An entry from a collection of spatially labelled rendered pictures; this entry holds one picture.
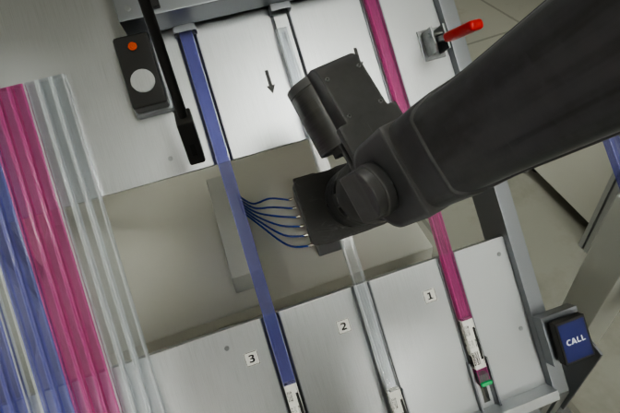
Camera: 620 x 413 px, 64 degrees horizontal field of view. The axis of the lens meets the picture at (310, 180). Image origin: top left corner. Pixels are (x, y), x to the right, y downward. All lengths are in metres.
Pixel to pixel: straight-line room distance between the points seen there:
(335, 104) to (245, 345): 0.33
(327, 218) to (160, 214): 0.64
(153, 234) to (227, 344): 0.48
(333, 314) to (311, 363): 0.06
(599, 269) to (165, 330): 0.70
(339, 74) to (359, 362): 0.36
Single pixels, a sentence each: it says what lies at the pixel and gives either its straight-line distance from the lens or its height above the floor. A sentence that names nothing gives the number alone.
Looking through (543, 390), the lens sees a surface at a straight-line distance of 0.70.
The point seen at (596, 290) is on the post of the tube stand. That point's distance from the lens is 0.92.
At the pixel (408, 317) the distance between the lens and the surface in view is 0.61.
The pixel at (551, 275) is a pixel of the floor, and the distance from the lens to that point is 1.73.
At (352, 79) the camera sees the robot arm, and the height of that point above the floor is 1.15.
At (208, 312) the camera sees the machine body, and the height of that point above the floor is 0.62.
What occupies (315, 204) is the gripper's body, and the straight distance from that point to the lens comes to 0.46.
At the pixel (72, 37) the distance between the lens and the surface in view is 0.61.
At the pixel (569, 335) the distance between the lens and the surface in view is 0.66.
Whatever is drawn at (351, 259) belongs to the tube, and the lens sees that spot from 0.56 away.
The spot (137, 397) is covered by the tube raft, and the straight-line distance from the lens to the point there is 0.60.
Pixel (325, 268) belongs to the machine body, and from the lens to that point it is 0.89.
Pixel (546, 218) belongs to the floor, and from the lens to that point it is 1.89.
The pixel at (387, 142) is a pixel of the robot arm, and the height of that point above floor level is 1.17.
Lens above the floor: 1.35
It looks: 44 degrees down
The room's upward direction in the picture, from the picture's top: 7 degrees counter-clockwise
